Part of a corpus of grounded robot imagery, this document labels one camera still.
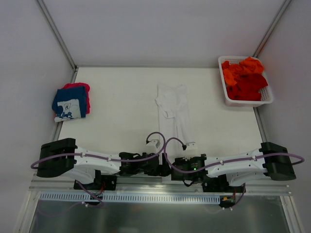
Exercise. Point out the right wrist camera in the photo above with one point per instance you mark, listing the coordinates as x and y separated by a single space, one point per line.
189 146

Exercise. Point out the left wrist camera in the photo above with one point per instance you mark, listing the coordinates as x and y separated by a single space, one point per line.
152 146

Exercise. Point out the white slotted cable duct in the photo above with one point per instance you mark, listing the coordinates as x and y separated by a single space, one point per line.
131 197

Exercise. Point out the left aluminium frame post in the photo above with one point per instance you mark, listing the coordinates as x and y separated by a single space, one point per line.
56 33

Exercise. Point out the right aluminium frame post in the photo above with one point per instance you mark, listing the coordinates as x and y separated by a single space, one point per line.
275 21

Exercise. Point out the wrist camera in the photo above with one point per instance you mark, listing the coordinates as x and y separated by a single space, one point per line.
189 146
152 146

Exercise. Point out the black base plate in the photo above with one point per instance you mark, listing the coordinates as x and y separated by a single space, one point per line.
102 182
219 185

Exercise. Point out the red t-shirt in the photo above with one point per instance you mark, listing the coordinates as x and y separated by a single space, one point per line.
247 89

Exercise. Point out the white t-shirt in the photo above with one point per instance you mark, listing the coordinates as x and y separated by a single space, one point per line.
173 112

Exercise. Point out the folded blue printed t-shirt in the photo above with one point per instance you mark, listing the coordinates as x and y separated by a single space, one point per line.
68 104

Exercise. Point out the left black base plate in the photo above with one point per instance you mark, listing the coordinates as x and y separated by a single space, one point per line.
102 182

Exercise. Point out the orange t-shirt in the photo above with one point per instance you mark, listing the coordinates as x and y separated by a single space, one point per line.
234 72

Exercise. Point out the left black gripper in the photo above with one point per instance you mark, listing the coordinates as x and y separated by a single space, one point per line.
154 165

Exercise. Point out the aluminium mounting rail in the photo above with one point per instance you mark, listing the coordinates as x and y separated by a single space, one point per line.
153 185

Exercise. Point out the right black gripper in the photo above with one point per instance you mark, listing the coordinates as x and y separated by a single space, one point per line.
176 168

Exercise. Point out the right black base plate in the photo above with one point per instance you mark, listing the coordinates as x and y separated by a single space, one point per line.
219 185

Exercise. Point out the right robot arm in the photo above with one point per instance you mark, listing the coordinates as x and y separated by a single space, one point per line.
230 173

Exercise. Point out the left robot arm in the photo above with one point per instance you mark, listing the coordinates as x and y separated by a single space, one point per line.
94 170

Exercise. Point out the aluminium frame post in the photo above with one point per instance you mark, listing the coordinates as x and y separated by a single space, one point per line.
275 21
56 33

